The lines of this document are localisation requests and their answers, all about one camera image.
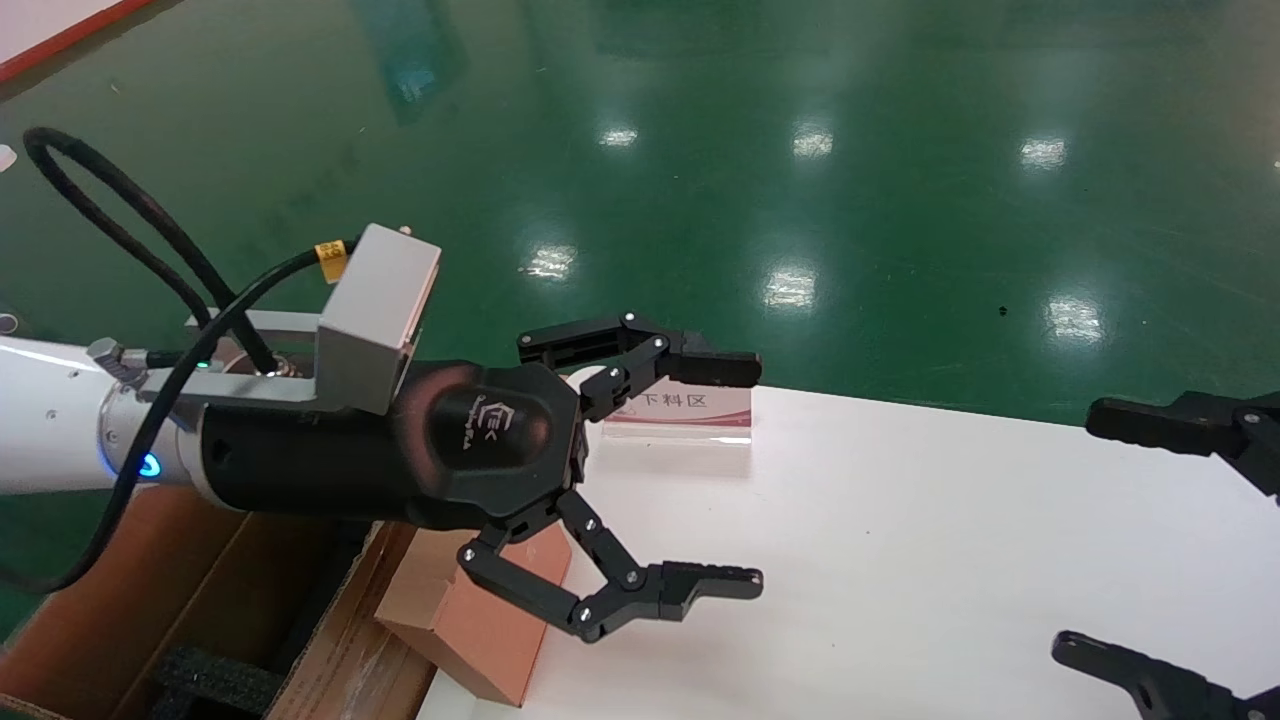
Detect black foam insert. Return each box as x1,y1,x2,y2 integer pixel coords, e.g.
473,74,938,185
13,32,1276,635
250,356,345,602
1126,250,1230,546
150,645,286,720

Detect silver camera mount bracket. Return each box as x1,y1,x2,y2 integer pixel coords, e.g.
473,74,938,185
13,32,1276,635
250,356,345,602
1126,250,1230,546
135,310,323,406

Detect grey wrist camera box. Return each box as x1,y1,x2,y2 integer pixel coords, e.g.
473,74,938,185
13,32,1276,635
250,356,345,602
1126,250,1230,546
316,223,442,416

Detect thick black braided cable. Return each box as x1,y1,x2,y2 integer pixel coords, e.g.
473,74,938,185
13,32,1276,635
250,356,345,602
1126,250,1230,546
22,127,283,377

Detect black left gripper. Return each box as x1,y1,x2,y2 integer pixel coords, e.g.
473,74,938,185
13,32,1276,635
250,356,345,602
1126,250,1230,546
195,313,765,644

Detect black cable with yellow tag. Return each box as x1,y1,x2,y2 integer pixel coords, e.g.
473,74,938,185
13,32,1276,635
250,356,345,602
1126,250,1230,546
0,238,351,596

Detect clear acrylic sign with label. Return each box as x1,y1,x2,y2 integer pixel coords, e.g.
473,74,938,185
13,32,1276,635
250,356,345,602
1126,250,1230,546
600,385,753,447

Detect large open cardboard box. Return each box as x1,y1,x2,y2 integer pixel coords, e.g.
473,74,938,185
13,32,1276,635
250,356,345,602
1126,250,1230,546
0,485,441,720

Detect small cardboard box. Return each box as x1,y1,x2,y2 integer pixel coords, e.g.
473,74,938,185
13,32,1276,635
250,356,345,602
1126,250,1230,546
375,520,573,707

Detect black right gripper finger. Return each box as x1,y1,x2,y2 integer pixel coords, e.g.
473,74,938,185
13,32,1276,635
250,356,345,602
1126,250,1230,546
1086,390,1280,496
1052,630,1280,720

